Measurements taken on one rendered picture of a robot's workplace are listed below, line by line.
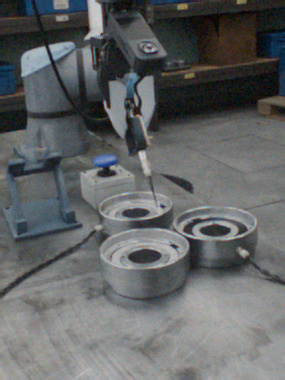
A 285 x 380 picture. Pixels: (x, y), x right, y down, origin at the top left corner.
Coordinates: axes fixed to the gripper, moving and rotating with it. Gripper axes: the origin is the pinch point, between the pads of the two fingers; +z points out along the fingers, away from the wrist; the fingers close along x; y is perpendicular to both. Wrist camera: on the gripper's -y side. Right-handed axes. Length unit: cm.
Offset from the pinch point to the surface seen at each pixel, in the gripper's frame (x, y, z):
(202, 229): -2.8, -15.8, 10.4
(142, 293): 9.0, -24.1, 12.2
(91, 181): 6.1, 4.7, 8.5
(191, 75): -173, 335, 52
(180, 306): 5.8, -27.2, 12.9
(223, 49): -208, 345, 36
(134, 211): 2.7, -5.2, 10.7
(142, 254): 6.4, -18.0, 10.9
